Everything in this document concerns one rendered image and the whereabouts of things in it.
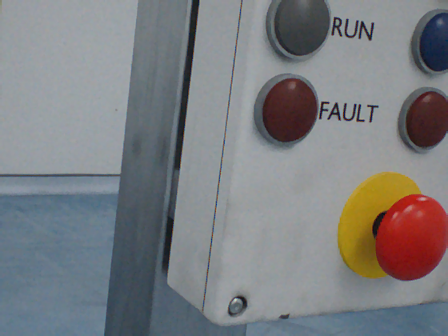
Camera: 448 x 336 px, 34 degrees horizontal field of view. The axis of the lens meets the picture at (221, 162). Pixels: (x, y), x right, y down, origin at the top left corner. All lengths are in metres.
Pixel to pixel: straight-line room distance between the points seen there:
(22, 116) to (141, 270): 3.64
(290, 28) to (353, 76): 0.05
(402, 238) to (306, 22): 0.10
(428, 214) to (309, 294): 0.06
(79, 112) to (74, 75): 0.20
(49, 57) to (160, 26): 3.65
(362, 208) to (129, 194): 0.13
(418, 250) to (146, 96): 0.16
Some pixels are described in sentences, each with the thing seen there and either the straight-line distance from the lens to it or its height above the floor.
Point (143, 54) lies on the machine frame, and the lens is 0.39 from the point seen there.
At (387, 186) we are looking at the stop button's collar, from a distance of 0.35.
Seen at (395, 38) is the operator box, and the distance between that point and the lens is 0.35.
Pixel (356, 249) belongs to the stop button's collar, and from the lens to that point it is 0.35.
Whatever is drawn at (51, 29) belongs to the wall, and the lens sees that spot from 4.01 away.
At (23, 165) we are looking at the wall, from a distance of 4.06.
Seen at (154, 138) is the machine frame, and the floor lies 0.91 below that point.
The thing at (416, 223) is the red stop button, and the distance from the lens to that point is 0.34.
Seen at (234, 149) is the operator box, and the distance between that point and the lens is 0.31.
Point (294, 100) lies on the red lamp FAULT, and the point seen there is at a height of 0.95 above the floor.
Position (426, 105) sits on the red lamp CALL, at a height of 0.95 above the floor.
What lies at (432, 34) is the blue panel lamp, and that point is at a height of 0.98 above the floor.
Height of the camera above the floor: 0.97
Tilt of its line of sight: 10 degrees down
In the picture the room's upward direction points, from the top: 7 degrees clockwise
